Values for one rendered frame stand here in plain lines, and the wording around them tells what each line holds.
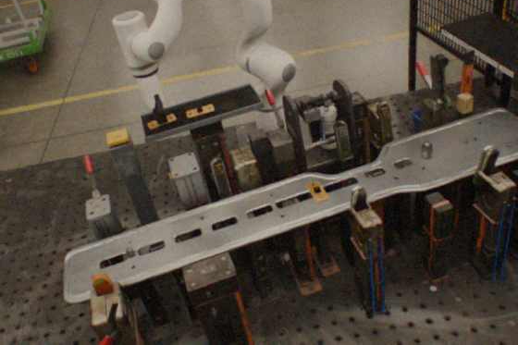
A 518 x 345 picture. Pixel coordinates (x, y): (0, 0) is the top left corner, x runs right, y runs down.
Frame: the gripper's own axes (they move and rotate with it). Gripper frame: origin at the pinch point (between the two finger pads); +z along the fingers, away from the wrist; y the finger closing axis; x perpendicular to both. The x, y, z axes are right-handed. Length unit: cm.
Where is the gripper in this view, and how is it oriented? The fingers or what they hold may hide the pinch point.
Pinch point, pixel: (159, 115)
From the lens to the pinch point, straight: 160.0
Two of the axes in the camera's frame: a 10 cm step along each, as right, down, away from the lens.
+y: 4.4, 4.8, -7.6
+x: 8.8, -3.8, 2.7
